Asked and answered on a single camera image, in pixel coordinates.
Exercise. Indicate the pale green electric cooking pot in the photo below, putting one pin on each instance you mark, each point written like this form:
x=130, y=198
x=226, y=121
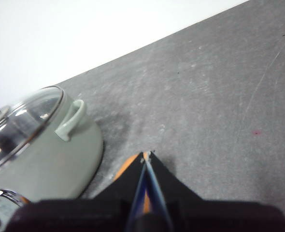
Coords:
x=60, y=164

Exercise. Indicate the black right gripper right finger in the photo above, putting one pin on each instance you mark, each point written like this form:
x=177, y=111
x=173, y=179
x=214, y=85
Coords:
x=205, y=217

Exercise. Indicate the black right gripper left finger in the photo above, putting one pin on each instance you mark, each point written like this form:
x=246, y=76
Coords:
x=84, y=215

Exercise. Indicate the glass lid with green knob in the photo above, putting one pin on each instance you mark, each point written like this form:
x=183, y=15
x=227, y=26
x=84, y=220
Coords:
x=24, y=120

